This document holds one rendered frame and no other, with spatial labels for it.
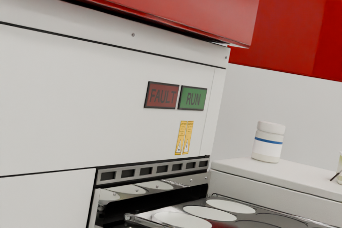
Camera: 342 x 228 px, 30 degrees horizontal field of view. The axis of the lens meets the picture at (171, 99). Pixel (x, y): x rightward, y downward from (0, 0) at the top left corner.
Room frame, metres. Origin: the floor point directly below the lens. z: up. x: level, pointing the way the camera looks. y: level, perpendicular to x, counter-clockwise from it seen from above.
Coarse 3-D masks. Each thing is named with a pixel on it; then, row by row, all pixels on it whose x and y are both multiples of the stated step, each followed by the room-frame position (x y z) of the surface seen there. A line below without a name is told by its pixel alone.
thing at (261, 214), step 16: (160, 208) 1.14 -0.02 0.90; (176, 208) 1.17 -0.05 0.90; (256, 208) 1.30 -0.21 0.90; (224, 224) 1.11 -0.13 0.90; (240, 224) 1.13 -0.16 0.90; (256, 224) 1.16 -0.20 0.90; (272, 224) 1.18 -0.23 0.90; (288, 224) 1.20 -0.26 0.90; (304, 224) 1.23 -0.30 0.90; (320, 224) 1.25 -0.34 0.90
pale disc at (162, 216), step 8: (160, 216) 1.08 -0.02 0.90; (168, 216) 1.09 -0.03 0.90; (176, 216) 1.10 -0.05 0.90; (184, 216) 1.11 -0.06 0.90; (192, 216) 1.13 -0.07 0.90; (176, 224) 1.05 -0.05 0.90; (184, 224) 1.06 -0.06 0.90; (192, 224) 1.07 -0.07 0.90; (200, 224) 1.08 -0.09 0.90; (208, 224) 1.09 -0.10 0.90
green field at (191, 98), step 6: (186, 90) 1.25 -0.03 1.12; (192, 90) 1.28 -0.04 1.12; (198, 90) 1.30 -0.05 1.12; (204, 90) 1.33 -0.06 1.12; (186, 96) 1.26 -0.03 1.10; (192, 96) 1.28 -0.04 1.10; (198, 96) 1.31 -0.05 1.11; (204, 96) 1.33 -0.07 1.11; (186, 102) 1.26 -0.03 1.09; (192, 102) 1.29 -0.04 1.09; (198, 102) 1.31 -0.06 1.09; (204, 102) 1.33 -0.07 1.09; (198, 108) 1.32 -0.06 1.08
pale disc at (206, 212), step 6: (186, 210) 1.16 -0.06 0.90; (192, 210) 1.17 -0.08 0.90; (198, 210) 1.18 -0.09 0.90; (204, 210) 1.19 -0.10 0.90; (210, 210) 1.20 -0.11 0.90; (216, 210) 1.21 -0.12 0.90; (198, 216) 1.13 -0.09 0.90; (204, 216) 1.14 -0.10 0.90; (210, 216) 1.15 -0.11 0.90; (216, 216) 1.16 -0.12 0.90; (222, 216) 1.17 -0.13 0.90; (228, 216) 1.17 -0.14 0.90; (234, 216) 1.18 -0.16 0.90
